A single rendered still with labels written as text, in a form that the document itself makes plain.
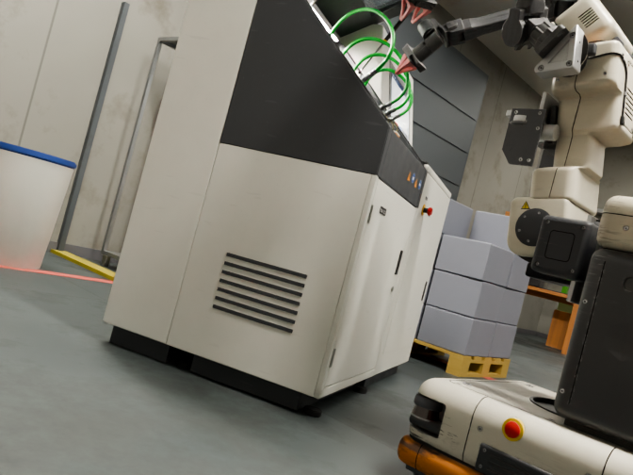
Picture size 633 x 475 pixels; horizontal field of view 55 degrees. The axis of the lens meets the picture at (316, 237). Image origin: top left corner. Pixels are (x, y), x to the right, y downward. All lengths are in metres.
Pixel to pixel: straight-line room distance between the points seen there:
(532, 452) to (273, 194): 1.11
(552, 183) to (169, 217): 1.26
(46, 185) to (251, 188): 1.81
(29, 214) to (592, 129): 2.86
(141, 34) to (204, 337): 3.37
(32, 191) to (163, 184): 1.50
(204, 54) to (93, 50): 2.67
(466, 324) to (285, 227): 2.01
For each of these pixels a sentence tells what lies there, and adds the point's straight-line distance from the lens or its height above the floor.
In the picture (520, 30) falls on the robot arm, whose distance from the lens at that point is 1.79.
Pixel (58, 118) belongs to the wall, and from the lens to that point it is 4.80.
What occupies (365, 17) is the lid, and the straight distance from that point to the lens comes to 2.83.
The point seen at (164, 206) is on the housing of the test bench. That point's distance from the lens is 2.24.
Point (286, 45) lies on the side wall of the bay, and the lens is 2.17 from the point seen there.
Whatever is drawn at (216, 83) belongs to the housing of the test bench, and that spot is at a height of 0.99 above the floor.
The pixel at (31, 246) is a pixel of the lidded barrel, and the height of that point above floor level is 0.13.
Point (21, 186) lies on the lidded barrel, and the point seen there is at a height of 0.44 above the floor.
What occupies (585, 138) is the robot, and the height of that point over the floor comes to 0.99.
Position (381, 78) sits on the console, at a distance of 2.79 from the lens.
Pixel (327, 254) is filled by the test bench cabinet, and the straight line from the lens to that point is 1.95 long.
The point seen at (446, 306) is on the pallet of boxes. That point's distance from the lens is 3.87.
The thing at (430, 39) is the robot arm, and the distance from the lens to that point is 2.36.
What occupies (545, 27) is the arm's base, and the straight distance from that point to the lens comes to 1.78.
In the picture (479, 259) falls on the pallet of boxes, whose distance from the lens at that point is 3.80.
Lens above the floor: 0.52
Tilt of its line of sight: 1 degrees up
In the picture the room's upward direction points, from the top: 15 degrees clockwise
